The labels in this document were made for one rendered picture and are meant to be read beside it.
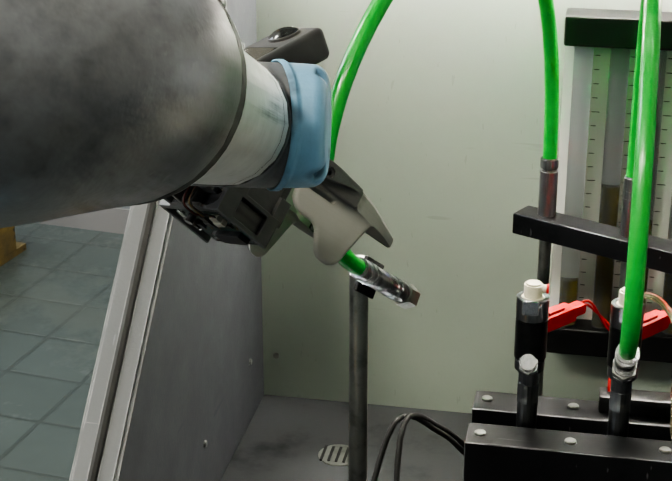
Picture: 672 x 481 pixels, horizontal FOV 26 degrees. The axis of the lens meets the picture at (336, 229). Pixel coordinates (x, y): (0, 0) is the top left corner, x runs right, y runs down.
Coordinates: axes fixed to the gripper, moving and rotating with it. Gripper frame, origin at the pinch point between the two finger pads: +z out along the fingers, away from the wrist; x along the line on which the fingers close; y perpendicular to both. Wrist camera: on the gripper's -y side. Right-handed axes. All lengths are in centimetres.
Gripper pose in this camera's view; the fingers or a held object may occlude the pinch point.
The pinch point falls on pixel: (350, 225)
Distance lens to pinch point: 112.0
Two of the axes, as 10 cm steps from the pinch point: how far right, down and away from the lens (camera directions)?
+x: 6.6, 0.6, -7.5
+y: -4.3, 8.5, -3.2
